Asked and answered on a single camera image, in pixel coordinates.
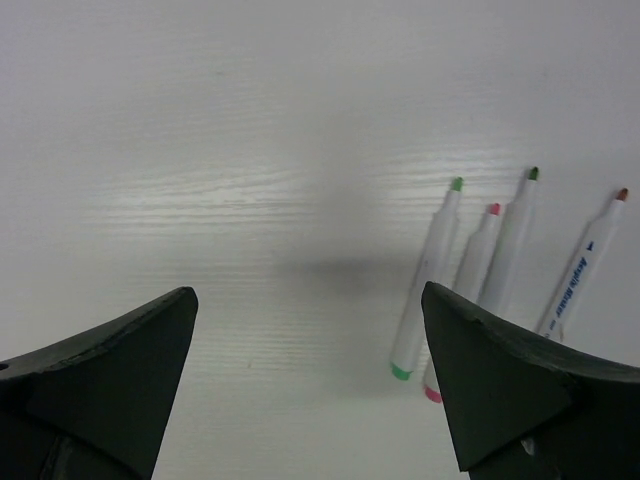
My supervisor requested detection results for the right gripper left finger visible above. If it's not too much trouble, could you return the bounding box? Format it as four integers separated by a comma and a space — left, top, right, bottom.
1, 287, 198, 479

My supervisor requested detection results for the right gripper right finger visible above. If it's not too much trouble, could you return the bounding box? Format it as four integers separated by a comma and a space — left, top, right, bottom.
421, 282, 639, 479

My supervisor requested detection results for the dark green marker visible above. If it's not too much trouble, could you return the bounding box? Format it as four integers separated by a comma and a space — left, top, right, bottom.
478, 166, 540, 316

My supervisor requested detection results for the pink marker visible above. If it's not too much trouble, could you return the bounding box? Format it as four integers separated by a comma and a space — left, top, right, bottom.
422, 203, 501, 403

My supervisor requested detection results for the light green marker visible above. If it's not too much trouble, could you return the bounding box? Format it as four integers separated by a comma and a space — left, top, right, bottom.
390, 177, 464, 381

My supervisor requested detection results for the brown marker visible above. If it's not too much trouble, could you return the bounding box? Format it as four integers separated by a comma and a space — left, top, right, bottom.
536, 188, 629, 343

